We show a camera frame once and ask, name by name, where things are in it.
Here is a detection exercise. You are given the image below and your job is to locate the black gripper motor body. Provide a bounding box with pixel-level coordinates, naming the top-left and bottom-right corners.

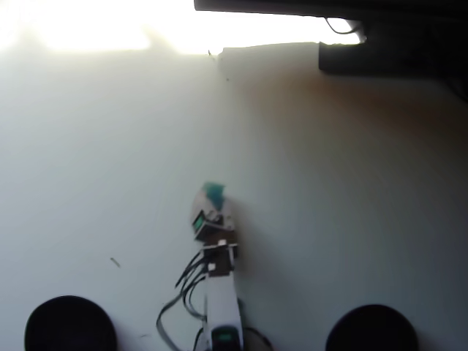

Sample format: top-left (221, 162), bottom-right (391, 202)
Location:
top-left (189, 207), bottom-right (237, 245)

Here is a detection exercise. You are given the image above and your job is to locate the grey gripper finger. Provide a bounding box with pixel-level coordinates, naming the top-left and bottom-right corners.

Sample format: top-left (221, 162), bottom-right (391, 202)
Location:
top-left (219, 199), bottom-right (237, 232)

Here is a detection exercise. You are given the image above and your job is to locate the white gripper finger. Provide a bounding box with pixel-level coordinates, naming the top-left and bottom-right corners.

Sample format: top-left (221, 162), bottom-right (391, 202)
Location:
top-left (191, 186), bottom-right (212, 220)

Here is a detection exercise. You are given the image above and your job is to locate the blue cube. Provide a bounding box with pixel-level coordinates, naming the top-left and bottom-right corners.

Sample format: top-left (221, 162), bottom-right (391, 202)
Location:
top-left (203, 181), bottom-right (228, 211)

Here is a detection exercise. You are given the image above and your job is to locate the black round bowl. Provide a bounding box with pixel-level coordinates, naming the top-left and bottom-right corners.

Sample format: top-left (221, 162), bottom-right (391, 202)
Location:
top-left (24, 295), bottom-right (118, 351)
top-left (325, 303), bottom-right (420, 351)

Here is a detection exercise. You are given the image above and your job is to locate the black box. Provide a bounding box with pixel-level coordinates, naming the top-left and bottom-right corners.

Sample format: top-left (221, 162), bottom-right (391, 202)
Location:
top-left (317, 18), bottom-right (468, 77)

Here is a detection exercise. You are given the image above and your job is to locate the black looped motor cable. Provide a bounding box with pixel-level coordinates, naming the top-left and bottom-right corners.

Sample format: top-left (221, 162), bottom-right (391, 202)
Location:
top-left (174, 251), bottom-right (208, 293)

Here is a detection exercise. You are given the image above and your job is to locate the black base cable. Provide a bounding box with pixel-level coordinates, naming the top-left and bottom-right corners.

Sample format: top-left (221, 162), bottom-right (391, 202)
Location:
top-left (156, 281), bottom-right (209, 347)

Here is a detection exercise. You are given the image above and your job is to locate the thin cable beside base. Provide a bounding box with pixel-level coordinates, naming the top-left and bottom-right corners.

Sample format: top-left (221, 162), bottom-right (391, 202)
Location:
top-left (243, 327), bottom-right (274, 351)

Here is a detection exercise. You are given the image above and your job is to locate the thin black cable loop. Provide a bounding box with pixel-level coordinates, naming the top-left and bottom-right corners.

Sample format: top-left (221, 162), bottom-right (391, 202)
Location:
top-left (324, 15), bottom-right (363, 36)

